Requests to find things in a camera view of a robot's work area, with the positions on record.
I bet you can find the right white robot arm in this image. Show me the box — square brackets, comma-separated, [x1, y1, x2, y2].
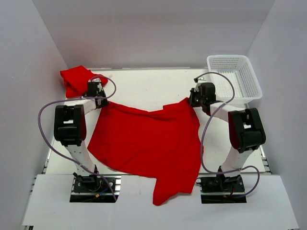
[188, 82, 266, 191]

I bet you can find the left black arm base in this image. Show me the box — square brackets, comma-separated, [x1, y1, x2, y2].
[70, 173, 121, 203]

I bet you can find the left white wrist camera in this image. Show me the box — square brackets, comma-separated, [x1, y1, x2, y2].
[88, 78, 103, 91]

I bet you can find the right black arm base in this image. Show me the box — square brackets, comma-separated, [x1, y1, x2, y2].
[196, 175, 247, 204]

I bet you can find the folded red t shirt stack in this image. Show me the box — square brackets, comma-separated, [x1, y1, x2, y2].
[60, 66, 98, 99]

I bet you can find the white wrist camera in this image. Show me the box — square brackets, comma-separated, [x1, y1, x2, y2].
[194, 77, 206, 92]
[88, 78, 103, 91]

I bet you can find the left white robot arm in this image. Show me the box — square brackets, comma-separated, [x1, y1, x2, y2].
[54, 78, 108, 191]

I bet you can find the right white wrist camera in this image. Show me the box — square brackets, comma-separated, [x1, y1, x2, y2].
[194, 77, 206, 92]

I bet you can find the white plastic basket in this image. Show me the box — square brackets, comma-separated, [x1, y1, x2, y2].
[207, 55, 262, 105]

